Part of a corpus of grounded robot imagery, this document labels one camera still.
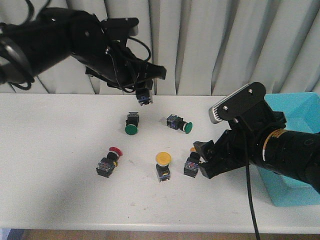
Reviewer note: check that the red push button lying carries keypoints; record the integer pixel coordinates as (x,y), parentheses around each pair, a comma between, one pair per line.
(107,164)

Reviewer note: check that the red push button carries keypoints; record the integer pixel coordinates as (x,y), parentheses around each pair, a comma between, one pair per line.
(144,97)
(107,164)

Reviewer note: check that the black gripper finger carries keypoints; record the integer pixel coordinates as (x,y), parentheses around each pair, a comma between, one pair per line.
(213,168)
(145,84)
(149,71)
(205,149)

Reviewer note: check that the yellow push button lying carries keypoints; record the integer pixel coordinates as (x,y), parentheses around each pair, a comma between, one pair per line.
(191,165)

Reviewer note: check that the green push button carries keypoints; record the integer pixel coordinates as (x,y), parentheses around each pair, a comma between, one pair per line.
(132,123)
(177,123)

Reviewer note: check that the yellow push button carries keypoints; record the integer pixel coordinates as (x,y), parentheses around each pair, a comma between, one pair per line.
(191,165)
(163,159)

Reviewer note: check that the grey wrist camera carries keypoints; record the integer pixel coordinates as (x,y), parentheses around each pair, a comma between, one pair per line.
(119,28)
(237,103)

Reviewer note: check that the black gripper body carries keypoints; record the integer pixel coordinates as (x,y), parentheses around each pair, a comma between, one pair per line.
(104,57)
(242,141)

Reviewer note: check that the green push button right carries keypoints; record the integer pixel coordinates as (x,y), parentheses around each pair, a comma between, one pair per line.
(177,123)

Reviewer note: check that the turquoise plastic box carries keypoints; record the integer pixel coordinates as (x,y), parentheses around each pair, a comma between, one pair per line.
(302,112)

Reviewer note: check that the white pleated curtain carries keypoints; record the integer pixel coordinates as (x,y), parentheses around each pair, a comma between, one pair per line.
(213,47)

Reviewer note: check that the green push button left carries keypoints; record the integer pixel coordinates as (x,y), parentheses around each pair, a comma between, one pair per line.
(132,123)

